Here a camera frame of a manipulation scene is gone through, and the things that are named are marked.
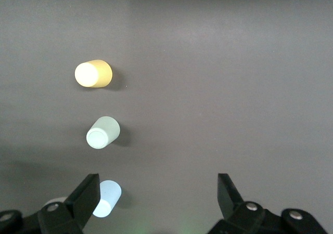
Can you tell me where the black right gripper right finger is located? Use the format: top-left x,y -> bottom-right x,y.
217,173 -> 266,234

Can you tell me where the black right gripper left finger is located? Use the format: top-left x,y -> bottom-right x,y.
37,173 -> 101,234

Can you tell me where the pale green plastic cup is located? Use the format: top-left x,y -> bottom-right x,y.
85,115 -> 121,149

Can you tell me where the yellow plastic cup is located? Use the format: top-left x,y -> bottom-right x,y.
74,59 -> 113,89

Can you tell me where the pale blue plastic cup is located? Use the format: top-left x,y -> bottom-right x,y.
92,179 -> 122,218

